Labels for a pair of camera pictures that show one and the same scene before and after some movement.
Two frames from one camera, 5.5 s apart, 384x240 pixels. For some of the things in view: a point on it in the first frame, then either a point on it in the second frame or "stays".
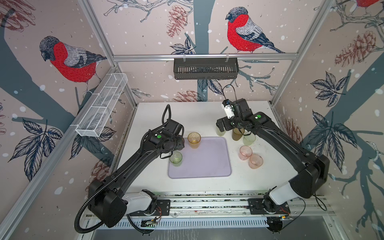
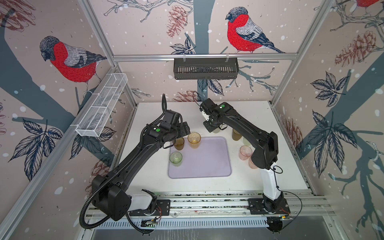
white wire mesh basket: (93, 121) stays
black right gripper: (220, 125) -> (209, 127)
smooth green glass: (176, 158) stays
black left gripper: (181, 142) -> (184, 129)
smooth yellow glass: (194, 139) stays
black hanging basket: (206, 68) stays
